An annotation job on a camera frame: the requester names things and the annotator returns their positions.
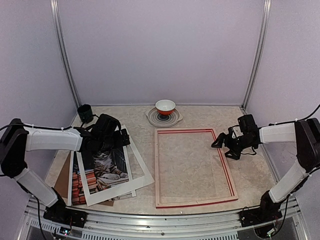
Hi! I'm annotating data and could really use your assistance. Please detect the left aluminium post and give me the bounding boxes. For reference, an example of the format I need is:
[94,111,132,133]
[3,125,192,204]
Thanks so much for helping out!
[50,0,82,108]

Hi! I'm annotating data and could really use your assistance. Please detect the orange white bowl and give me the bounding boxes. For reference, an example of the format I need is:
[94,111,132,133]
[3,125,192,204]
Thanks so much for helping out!
[155,99,176,116]

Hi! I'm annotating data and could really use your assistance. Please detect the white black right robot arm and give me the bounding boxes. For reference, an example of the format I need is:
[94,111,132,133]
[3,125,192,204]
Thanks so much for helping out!
[211,114,320,222]

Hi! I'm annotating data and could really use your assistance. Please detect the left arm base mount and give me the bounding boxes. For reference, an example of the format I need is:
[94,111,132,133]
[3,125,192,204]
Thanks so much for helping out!
[43,205,88,228]

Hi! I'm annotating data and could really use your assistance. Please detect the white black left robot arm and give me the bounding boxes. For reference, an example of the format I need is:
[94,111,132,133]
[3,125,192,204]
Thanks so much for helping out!
[0,114,130,223]

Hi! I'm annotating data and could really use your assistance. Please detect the white mat board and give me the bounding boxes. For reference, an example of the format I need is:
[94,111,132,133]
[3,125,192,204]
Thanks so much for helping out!
[76,140,155,206]

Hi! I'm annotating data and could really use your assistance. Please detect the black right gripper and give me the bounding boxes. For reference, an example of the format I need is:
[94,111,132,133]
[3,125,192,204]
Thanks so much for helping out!
[211,132,254,160]

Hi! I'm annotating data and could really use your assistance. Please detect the dark green mug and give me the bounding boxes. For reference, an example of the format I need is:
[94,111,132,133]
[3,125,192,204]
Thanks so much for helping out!
[77,104,94,124]

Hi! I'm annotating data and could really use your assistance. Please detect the red wooden picture frame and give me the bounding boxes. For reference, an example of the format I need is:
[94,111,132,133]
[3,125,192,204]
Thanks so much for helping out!
[154,128,239,209]

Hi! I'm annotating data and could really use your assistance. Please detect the cat photo print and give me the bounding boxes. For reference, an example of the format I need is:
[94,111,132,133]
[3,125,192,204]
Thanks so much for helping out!
[67,146,130,206]

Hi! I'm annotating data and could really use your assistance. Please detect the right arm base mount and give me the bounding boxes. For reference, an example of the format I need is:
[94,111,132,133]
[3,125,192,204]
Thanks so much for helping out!
[238,207,283,228]

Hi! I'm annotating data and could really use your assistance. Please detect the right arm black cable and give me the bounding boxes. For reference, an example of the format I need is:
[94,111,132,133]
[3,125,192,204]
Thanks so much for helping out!
[298,103,320,122]

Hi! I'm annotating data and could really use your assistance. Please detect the right aluminium post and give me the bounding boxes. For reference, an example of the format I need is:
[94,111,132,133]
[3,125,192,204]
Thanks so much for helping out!
[241,0,272,112]

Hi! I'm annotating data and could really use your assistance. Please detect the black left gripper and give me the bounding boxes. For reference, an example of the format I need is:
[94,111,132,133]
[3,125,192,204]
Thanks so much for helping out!
[99,128,130,153]

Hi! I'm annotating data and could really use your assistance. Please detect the aluminium post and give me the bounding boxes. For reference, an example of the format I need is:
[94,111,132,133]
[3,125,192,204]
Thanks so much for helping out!
[50,0,82,108]
[241,0,272,112]

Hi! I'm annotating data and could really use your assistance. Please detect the grey striped plate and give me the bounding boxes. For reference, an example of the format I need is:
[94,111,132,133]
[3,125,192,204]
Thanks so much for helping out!
[145,107,183,128]

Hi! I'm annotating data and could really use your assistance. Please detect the brown backing board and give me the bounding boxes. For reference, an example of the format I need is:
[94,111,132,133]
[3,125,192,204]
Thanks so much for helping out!
[53,152,115,207]

